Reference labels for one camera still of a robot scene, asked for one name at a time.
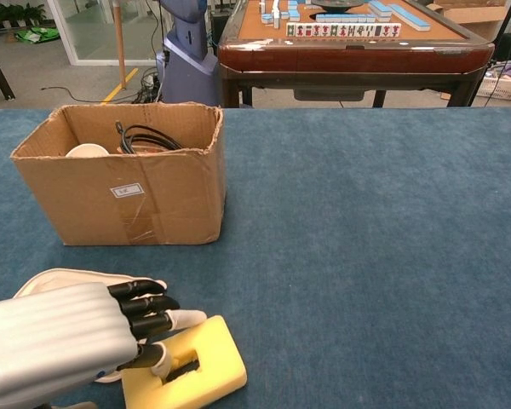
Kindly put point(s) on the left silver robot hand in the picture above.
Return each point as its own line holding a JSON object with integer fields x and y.
{"x": 55, "y": 336}

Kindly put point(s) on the white plastic tray lid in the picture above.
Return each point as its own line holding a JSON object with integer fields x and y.
{"x": 81, "y": 276}

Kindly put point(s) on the brown cardboard box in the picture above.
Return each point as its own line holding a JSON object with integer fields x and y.
{"x": 89, "y": 213}

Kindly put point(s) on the yellow foam block with hole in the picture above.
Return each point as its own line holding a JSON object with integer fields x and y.
{"x": 221, "y": 362}

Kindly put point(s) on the open cardboard carton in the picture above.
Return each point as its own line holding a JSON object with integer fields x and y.
{"x": 472, "y": 15}

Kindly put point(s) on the white paper cup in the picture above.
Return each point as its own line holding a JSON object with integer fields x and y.
{"x": 87, "y": 150}

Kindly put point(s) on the white power strip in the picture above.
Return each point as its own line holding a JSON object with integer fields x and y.
{"x": 149, "y": 81}

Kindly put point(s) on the blue table cloth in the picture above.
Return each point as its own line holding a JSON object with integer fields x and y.
{"x": 323, "y": 255}

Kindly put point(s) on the wooden pole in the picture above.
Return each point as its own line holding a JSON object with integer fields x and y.
{"x": 120, "y": 42}

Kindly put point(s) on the green bag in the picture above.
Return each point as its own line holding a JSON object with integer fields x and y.
{"x": 38, "y": 35}

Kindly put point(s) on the green potted plants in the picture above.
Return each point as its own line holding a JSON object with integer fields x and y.
{"x": 13, "y": 15}

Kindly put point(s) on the single blue mahjong tile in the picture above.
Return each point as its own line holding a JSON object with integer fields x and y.
{"x": 267, "y": 18}

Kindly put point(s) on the white standing mahjong tile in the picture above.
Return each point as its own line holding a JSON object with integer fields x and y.
{"x": 308, "y": 30}
{"x": 352, "y": 30}
{"x": 343, "y": 30}
{"x": 317, "y": 30}
{"x": 370, "y": 30}
{"x": 396, "y": 30}
{"x": 300, "y": 30}
{"x": 326, "y": 30}
{"x": 334, "y": 30}
{"x": 388, "y": 30}
{"x": 291, "y": 30}
{"x": 361, "y": 30}

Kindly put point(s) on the blue mahjong tile pair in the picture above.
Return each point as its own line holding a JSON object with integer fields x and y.
{"x": 291, "y": 16}

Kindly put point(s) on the brown mahjong table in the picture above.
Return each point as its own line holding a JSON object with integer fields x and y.
{"x": 345, "y": 55}

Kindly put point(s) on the straight blue mahjong tile row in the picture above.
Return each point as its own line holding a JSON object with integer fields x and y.
{"x": 345, "y": 18}

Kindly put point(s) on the black mahjong table dome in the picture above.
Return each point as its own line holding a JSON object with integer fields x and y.
{"x": 338, "y": 4}

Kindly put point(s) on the dark standing mahjong tile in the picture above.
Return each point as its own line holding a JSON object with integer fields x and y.
{"x": 379, "y": 30}

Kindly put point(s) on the short stacked blue tile row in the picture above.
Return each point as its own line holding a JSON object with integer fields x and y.
{"x": 381, "y": 9}

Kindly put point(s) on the long diagonal blue tile row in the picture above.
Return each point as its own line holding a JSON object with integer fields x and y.
{"x": 411, "y": 18}

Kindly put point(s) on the white plastic basket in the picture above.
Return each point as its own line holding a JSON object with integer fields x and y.
{"x": 502, "y": 87}

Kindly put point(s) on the black tripod stand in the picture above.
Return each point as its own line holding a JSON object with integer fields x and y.
{"x": 509, "y": 19}

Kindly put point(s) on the white glass partition frame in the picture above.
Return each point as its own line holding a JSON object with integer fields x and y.
{"x": 102, "y": 62}

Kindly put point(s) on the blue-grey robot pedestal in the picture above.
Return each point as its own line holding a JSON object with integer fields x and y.
{"x": 187, "y": 76}

